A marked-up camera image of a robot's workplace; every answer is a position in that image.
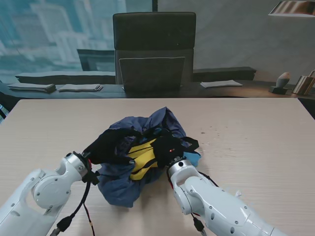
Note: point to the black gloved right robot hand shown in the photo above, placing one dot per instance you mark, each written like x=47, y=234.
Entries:
x=167, y=150

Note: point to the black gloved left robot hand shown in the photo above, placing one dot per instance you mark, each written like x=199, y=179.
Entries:
x=105, y=147

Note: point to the yellow black blue backpack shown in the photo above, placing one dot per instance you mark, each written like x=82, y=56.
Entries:
x=141, y=157

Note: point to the navy blue rain cover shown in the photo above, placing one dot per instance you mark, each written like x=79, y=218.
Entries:
x=120, y=189

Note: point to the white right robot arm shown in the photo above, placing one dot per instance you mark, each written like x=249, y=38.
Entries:
x=221, y=204

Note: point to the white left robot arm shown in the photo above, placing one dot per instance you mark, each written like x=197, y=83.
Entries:
x=41, y=191

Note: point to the printed office backdrop banner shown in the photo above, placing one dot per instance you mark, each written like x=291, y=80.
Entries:
x=61, y=37

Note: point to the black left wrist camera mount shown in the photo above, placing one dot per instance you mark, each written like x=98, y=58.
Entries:
x=91, y=177

